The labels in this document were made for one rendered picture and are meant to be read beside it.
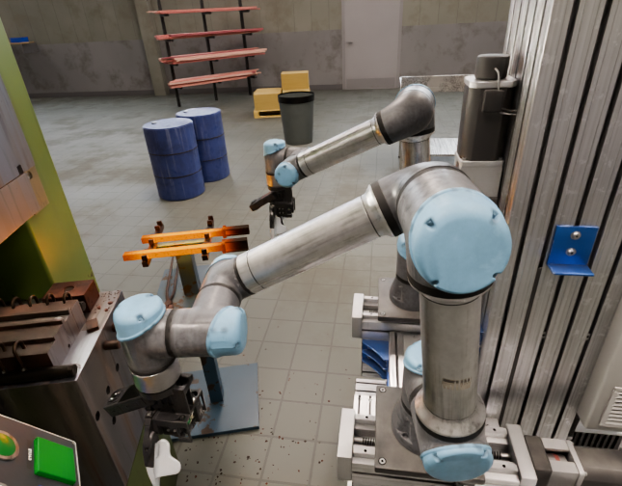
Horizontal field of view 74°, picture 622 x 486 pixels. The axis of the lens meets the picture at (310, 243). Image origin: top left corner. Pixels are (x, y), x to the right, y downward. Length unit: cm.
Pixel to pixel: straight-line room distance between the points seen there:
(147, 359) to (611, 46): 86
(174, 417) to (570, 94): 85
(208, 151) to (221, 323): 430
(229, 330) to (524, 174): 59
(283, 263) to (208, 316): 15
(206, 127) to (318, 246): 421
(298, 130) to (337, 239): 543
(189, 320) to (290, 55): 1032
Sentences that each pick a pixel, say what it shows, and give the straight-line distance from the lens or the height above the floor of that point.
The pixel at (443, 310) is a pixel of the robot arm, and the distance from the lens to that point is 60.
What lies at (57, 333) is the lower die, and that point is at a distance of 124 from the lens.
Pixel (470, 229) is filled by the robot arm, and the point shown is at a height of 143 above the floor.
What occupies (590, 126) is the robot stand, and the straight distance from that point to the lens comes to 87.
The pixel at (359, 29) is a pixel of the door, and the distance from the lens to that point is 1056.
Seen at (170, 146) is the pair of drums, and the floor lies 58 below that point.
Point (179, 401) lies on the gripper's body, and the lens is 77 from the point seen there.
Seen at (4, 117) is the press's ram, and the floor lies 149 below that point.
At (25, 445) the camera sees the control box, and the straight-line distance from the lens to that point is 90.
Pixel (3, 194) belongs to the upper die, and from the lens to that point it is 111.
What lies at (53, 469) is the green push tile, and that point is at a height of 102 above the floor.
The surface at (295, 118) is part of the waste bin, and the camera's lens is 601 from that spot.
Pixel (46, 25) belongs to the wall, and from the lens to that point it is 1351.
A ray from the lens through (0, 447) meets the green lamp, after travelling 86.
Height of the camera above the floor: 166
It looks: 29 degrees down
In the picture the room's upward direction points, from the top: 3 degrees counter-clockwise
